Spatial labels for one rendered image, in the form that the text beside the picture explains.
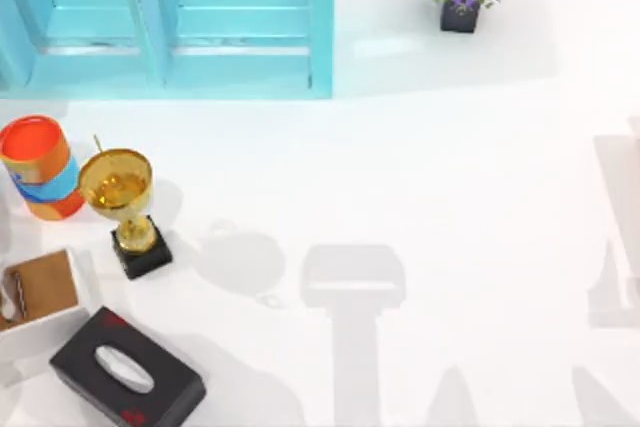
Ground white box brown inside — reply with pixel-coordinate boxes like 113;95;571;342
0;247;91;367

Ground black tissue box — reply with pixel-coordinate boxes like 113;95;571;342
48;305;207;427

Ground light blue rack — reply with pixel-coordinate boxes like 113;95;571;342
0;0;335;101

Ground gold trophy black base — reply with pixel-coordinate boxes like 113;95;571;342
78;134;174;281

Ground orange and blue can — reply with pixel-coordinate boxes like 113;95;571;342
0;114;86;223

